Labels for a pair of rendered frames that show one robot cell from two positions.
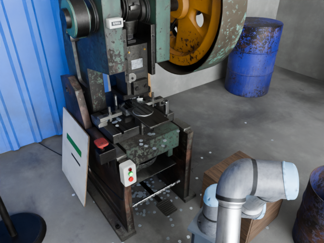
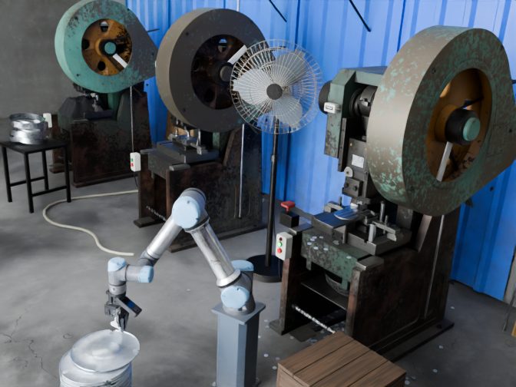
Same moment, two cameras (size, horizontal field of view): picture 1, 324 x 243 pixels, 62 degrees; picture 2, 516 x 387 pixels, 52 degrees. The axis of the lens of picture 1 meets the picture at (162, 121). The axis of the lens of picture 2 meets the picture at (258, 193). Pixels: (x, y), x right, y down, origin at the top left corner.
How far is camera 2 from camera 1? 2.55 m
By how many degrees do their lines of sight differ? 77
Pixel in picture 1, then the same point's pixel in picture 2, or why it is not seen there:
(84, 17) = (323, 97)
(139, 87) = (348, 185)
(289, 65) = not seen: outside the picture
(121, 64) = (334, 150)
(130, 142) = (315, 233)
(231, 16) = (379, 132)
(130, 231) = (280, 327)
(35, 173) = not seen: hidden behind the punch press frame
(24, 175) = not seen: hidden behind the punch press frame
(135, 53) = (358, 149)
